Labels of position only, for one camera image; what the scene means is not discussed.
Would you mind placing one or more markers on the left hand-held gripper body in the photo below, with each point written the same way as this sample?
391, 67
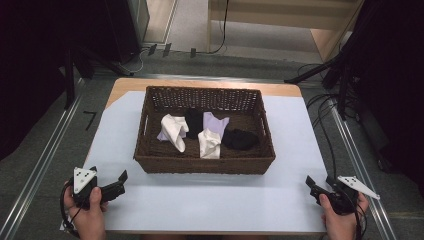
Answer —
83, 181

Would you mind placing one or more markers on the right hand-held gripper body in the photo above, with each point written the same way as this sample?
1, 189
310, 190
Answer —
346, 193

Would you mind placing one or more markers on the person's right hand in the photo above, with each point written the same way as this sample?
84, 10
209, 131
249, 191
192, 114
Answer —
340, 225

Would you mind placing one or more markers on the person's left hand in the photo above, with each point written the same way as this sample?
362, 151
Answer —
88, 218

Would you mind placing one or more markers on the white sock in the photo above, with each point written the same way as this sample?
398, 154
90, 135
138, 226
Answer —
174, 128
210, 145

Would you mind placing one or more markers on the black sock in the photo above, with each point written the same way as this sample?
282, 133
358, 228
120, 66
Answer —
194, 121
240, 139

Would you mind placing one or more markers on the white table mat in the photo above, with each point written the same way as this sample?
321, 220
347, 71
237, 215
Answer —
206, 200

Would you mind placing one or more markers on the brown woven basket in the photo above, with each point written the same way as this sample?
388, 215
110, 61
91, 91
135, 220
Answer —
206, 163

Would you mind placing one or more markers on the black curtain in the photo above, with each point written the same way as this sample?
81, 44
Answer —
396, 100
30, 66

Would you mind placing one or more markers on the black tripod stand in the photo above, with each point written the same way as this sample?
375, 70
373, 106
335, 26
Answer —
333, 65

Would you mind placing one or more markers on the lavender sock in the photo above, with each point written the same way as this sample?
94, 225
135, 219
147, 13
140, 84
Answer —
216, 124

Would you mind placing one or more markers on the light wooden shelf unit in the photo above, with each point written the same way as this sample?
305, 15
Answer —
266, 13

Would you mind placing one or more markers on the metal floor rail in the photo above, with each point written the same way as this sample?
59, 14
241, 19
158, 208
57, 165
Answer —
363, 173
43, 156

